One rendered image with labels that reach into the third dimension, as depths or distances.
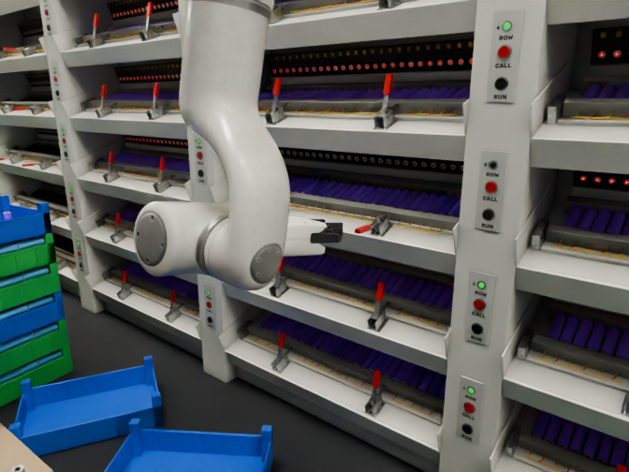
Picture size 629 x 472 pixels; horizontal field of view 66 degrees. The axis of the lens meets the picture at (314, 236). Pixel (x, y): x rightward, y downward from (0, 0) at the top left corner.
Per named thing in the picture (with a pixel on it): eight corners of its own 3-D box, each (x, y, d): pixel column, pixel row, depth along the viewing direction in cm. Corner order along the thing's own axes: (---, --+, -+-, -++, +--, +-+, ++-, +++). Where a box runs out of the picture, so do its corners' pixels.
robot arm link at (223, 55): (336, 14, 50) (291, 291, 56) (233, 16, 60) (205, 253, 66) (276, -16, 43) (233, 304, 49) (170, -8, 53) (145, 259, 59)
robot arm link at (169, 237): (270, 212, 60) (222, 197, 65) (182, 213, 50) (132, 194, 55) (260, 276, 61) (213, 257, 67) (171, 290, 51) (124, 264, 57)
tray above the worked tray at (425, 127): (467, 162, 77) (461, 75, 70) (217, 141, 114) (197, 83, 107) (511, 113, 90) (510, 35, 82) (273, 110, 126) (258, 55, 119)
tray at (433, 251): (458, 276, 82) (454, 229, 78) (222, 222, 119) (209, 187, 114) (500, 215, 95) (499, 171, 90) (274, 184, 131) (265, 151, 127)
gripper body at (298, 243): (223, 254, 69) (277, 249, 78) (275, 269, 63) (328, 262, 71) (227, 201, 68) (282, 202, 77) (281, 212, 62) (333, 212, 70)
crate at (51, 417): (14, 463, 101) (7, 430, 99) (26, 408, 119) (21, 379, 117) (163, 425, 113) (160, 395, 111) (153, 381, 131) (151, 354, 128)
